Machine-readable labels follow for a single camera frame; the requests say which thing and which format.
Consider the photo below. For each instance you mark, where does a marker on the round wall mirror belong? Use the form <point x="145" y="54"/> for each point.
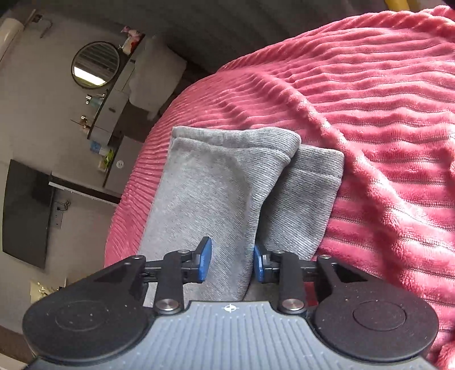
<point x="95" y="64"/>

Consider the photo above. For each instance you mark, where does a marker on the grey pants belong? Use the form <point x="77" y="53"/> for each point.
<point x="217" y="185"/>

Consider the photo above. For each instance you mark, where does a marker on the pink plush toy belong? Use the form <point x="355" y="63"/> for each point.
<point x="131" y="37"/>

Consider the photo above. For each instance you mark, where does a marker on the wall power outlet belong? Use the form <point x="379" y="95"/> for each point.
<point x="60" y="215"/>

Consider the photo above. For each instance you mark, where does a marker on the white air conditioner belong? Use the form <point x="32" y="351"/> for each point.
<point x="10" y="39"/>

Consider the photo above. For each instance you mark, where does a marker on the white chair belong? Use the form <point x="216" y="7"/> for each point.
<point x="156" y="78"/>

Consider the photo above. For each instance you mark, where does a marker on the grey curtain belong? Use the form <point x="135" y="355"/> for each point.
<point x="231" y="28"/>

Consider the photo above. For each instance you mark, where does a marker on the white drawer cabinet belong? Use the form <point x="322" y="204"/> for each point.
<point x="122" y="167"/>

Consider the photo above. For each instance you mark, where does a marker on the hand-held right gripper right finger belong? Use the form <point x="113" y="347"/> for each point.
<point x="258" y="265"/>

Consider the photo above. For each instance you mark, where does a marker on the black television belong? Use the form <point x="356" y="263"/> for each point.
<point x="26" y="213"/>

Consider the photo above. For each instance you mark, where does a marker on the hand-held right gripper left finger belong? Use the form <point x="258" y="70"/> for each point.
<point x="205" y="259"/>

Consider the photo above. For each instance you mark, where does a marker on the pink ribbed blanket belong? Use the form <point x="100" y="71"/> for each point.
<point x="373" y="124"/>

